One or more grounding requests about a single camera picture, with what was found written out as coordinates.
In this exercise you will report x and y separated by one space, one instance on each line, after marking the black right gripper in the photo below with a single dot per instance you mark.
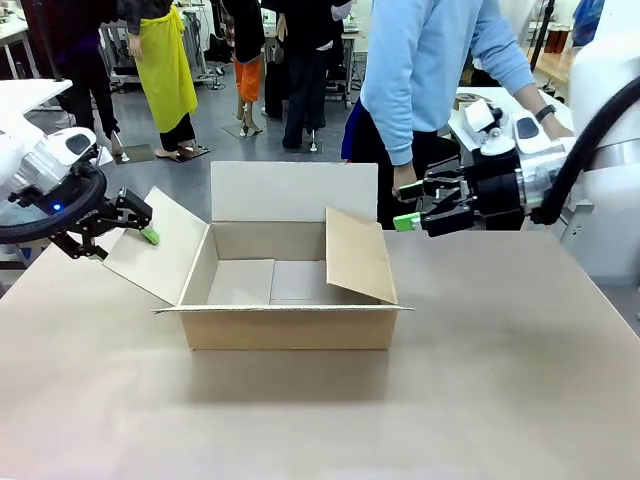
497 185

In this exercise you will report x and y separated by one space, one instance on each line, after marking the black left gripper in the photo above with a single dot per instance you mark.
92 216

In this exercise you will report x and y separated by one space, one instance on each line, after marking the brown cardboard box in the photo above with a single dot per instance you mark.
280 280

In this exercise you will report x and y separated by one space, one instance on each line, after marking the person's right forearm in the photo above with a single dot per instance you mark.
400 135

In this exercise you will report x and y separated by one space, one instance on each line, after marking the person's left forearm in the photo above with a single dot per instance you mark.
529 97

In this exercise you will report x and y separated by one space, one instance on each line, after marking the person's right hand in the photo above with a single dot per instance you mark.
404 174

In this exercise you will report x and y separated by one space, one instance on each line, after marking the person's left hand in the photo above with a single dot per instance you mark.
559 132

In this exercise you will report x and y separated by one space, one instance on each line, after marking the white table with clutter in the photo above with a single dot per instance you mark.
469 95

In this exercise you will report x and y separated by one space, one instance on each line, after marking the blue cloth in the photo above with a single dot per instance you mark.
354 132

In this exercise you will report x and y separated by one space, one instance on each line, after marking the person in light blue sweater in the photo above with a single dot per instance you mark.
425 75

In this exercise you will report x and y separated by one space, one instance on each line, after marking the black wristwatch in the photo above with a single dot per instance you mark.
546 113

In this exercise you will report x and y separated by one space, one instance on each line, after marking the mannequin in dark clothes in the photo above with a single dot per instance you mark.
90 85

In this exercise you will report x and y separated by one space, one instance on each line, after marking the white work table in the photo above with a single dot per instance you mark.
30 92

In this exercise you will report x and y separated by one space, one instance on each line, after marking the mannequin with yellow apron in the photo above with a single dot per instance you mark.
165 75

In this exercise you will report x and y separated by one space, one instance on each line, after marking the wooden table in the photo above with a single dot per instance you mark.
557 66

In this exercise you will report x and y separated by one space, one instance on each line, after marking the mannequin in black outfit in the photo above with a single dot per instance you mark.
305 85

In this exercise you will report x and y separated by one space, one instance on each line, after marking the brown bottles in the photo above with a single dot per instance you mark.
557 40

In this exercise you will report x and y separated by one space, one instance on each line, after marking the black stand pole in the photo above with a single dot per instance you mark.
49 40
542 30

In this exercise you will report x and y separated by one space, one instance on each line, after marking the mannequin with orange shorts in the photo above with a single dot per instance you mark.
247 75

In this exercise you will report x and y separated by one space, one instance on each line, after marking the blue hanging garment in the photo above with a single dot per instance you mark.
590 20

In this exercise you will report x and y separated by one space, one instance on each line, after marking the metal mannequin base plate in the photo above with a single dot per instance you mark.
244 131
191 153
134 153

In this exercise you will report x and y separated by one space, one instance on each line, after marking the white mounted wrist camera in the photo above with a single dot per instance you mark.
477 116

